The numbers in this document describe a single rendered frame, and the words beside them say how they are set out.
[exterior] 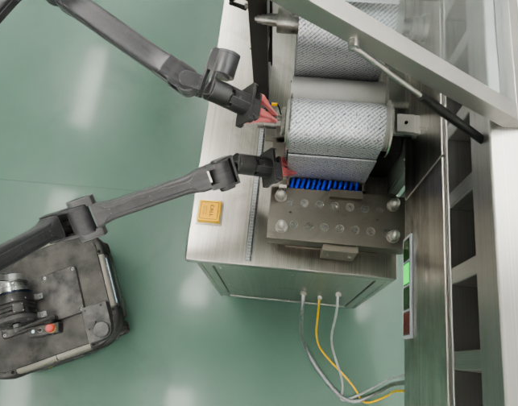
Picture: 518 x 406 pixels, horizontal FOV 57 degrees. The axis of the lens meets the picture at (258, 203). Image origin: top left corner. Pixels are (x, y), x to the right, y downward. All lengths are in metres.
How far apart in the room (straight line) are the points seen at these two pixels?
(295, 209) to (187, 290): 1.14
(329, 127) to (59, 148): 1.94
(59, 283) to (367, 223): 1.45
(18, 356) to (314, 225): 1.50
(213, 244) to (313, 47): 0.67
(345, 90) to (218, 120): 0.52
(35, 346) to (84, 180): 0.90
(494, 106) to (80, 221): 0.96
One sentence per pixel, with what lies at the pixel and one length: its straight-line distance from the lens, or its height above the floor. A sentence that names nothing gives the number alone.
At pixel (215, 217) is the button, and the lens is 1.52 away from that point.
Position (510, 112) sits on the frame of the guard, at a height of 1.69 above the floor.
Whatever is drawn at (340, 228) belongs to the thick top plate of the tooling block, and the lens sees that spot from 1.41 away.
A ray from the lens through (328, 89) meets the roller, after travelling 1.34.
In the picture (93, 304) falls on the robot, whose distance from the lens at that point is 2.28.
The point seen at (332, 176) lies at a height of 1.06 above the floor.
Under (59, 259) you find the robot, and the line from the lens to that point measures 2.38.
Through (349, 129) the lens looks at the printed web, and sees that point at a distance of 1.21.
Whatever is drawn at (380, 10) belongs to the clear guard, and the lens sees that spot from 0.72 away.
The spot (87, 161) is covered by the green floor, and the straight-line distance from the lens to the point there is 2.78.
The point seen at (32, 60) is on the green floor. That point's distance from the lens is 3.25.
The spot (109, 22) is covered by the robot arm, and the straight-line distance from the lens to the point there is 1.22.
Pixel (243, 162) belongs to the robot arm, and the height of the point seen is 1.20.
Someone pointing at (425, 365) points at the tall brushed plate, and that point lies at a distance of 1.10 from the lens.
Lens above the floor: 2.36
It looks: 71 degrees down
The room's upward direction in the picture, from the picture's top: 5 degrees counter-clockwise
